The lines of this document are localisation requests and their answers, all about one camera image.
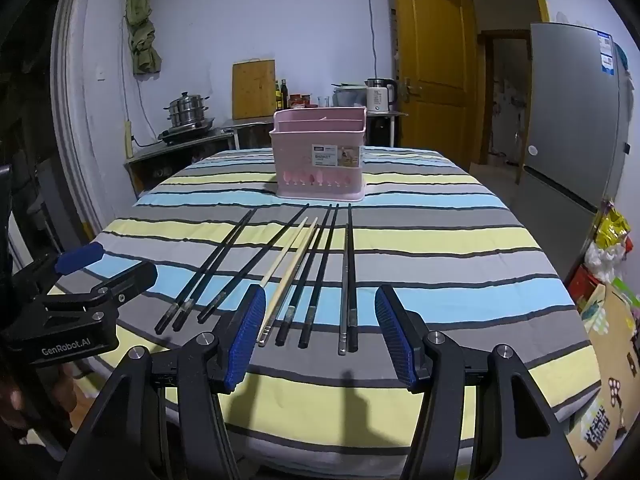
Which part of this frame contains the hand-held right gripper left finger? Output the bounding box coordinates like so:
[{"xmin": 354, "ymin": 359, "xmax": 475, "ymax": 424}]
[{"xmin": 60, "ymin": 284, "xmax": 268, "ymax": 480}]

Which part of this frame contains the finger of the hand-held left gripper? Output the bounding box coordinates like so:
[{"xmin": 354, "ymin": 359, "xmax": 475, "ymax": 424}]
[
  {"xmin": 35, "ymin": 261, "xmax": 159, "ymax": 321},
  {"xmin": 12, "ymin": 241, "xmax": 105, "ymax": 291}
]

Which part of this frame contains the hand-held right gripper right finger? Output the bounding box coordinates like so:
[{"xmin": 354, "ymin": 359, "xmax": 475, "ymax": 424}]
[{"xmin": 374, "ymin": 284, "xmax": 583, "ymax": 480}]

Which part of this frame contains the black chopstick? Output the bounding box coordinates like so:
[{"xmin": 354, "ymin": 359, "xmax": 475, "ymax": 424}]
[
  {"xmin": 172, "ymin": 210, "xmax": 257, "ymax": 332},
  {"xmin": 298, "ymin": 203, "xmax": 341, "ymax": 350},
  {"xmin": 347, "ymin": 204, "xmax": 360, "ymax": 353},
  {"xmin": 275, "ymin": 204, "xmax": 333, "ymax": 348},
  {"xmin": 338, "ymin": 204, "xmax": 353, "ymax": 357},
  {"xmin": 197, "ymin": 203, "xmax": 311, "ymax": 325},
  {"xmin": 154, "ymin": 208, "xmax": 257, "ymax": 336}
]

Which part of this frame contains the light wooden chopstick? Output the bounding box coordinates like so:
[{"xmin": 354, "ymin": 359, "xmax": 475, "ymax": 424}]
[
  {"xmin": 262, "ymin": 217, "xmax": 320, "ymax": 347},
  {"xmin": 256, "ymin": 216, "xmax": 309, "ymax": 347}
]

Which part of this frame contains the pink plastic utensil basket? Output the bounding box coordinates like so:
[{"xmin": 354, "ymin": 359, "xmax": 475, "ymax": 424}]
[{"xmin": 269, "ymin": 106, "xmax": 368, "ymax": 202}]

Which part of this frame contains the person's left hand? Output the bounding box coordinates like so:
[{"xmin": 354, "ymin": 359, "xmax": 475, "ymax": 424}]
[{"xmin": 0, "ymin": 360, "xmax": 76, "ymax": 436}]

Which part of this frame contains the striped tablecloth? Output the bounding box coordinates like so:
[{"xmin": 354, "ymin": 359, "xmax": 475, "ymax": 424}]
[{"xmin": 47, "ymin": 146, "xmax": 603, "ymax": 480}]

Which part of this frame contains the low wooden counter shelf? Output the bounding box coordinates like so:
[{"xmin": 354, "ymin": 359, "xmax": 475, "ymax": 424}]
[{"xmin": 124, "ymin": 127, "xmax": 236, "ymax": 198}]

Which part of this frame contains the black induction cooker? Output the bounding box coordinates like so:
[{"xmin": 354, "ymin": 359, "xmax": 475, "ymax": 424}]
[{"xmin": 157, "ymin": 117, "xmax": 221, "ymax": 147}]

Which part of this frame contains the stainless steel steamer pot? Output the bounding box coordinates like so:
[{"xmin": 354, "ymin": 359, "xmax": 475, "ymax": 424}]
[{"xmin": 165, "ymin": 91, "xmax": 212, "ymax": 128}]

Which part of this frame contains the printed cardboard box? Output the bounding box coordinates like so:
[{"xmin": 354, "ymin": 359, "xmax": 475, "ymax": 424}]
[{"xmin": 565, "ymin": 280, "xmax": 640, "ymax": 480}]

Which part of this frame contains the wooden cutting board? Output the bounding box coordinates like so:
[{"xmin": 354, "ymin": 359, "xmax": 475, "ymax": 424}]
[{"xmin": 231, "ymin": 59, "xmax": 277, "ymax": 121}]

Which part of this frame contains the white plastic bag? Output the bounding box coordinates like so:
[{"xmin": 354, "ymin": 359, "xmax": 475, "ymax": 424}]
[{"xmin": 585, "ymin": 240, "xmax": 628, "ymax": 281}]

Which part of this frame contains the green hanging cloth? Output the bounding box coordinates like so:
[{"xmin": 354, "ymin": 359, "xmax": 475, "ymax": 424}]
[{"xmin": 124, "ymin": 0, "xmax": 163, "ymax": 77}]

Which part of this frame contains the white electric kettle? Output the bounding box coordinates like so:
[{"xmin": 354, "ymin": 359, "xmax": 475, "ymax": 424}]
[{"xmin": 365, "ymin": 77, "xmax": 398, "ymax": 113}]

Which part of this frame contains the yellow snack bag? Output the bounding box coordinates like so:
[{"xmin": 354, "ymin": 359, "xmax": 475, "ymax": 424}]
[{"xmin": 595, "ymin": 200, "xmax": 632, "ymax": 251}]

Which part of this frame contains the yellow wooden door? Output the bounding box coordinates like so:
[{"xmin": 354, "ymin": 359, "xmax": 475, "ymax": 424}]
[{"xmin": 391, "ymin": 0, "xmax": 481, "ymax": 171}]

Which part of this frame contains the grey refrigerator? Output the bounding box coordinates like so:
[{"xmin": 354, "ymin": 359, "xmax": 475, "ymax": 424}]
[{"xmin": 515, "ymin": 22, "xmax": 633, "ymax": 213}]

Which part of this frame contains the wall hanging rack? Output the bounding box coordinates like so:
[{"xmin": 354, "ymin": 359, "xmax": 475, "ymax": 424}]
[{"xmin": 387, "ymin": 0, "xmax": 401, "ymax": 81}]

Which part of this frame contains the dark wall cable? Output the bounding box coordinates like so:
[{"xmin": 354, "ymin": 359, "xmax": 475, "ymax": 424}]
[{"xmin": 362, "ymin": 0, "xmax": 381, "ymax": 81}]

